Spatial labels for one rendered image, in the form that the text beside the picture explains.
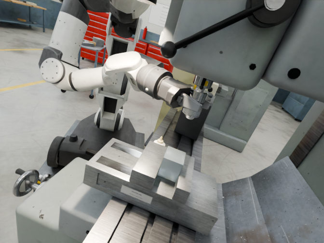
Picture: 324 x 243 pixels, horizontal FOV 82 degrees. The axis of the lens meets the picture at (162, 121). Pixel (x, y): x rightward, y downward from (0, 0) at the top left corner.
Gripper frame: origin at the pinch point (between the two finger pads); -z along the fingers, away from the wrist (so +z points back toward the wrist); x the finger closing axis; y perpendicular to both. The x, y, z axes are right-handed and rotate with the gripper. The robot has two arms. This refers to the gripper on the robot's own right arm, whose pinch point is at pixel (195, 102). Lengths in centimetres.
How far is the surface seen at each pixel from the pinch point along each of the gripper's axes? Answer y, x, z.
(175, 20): -16.6, -6.3, 8.9
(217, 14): -18.8, -10.0, -2.1
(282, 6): -21.7, -9.1, -11.1
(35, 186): 57, -21, 44
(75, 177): 48, -11, 32
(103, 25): 18, 291, 452
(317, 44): -18.7, -5.1, -17.4
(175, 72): 24, 144, 99
